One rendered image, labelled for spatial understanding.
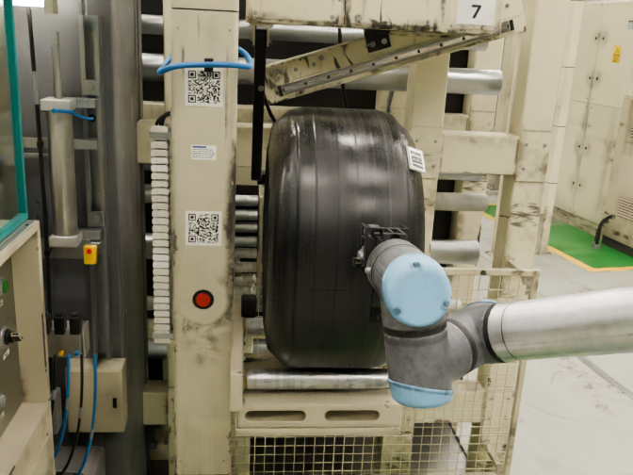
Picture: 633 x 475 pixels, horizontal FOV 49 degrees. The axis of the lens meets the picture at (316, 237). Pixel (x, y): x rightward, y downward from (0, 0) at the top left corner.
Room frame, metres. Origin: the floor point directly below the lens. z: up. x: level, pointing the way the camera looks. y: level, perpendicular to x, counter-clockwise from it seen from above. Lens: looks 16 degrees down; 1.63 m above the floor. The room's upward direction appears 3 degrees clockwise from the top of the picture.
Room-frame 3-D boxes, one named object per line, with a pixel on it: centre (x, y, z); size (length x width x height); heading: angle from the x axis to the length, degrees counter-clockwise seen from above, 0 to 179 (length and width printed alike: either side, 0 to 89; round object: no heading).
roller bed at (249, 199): (1.87, 0.25, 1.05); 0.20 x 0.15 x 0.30; 96
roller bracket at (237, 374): (1.50, 0.17, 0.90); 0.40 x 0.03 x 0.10; 6
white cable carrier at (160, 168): (1.43, 0.33, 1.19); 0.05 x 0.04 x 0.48; 6
